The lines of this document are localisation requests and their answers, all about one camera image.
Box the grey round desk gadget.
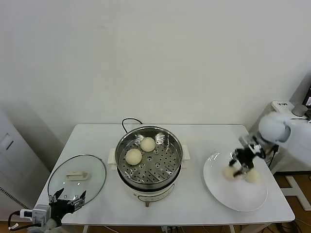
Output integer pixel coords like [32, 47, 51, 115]
[291, 104, 308, 117]

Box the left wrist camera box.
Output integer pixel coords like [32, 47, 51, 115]
[19, 204, 52, 223]

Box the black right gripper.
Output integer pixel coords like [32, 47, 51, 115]
[228, 145, 256, 177]

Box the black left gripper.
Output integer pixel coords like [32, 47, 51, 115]
[49, 188, 87, 221]

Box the black cooker power cable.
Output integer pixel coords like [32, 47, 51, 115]
[121, 117, 143, 134]

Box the black left camera cable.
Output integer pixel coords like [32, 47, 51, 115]
[8, 210, 22, 230]

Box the grey laptop with dark screen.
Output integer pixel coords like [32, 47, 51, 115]
[289, 72, 311, 120]

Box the white round plate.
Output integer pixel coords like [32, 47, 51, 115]
[203, 152, 269, 212]

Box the white cabinet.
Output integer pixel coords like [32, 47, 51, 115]
[0, 106, 52, 214]

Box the glass lid with cream handle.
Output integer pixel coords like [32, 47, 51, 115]
[47, 154, 107, 208]

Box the perforated stainless steel steamer basket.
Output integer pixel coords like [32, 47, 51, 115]
[114, 125, 183, 185]

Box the white steamed baozi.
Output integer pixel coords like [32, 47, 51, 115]
[244, 168, 262, 184]
[125, 148, 143, 166]
[223, 167, 238, 181]
[140, 137, 156, 153]

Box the black power adapter cable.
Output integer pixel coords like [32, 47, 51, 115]
[267, 117, 311, 168]

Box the white side desk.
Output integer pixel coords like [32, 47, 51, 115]
[249, 100, 311, 212]

